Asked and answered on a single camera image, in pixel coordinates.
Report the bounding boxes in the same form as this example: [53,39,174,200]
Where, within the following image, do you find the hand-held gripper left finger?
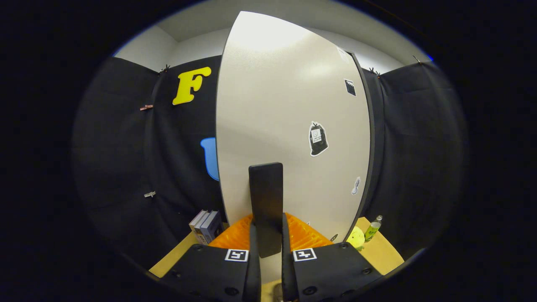
[162,213,261,302]

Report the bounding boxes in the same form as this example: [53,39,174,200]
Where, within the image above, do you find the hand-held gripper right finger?
[281,213,383,302]

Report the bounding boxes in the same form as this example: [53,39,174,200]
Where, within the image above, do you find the white spine book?
[194,211,215,245]

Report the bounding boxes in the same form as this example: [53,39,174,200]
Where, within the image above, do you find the yellow pineapple plush toy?
[346,226,366,251]

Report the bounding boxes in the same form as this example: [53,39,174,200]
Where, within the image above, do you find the green label plastic bottle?
[364,215,383,243]

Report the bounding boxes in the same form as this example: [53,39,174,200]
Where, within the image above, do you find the black backdrop cloth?
[71,55,468,269]

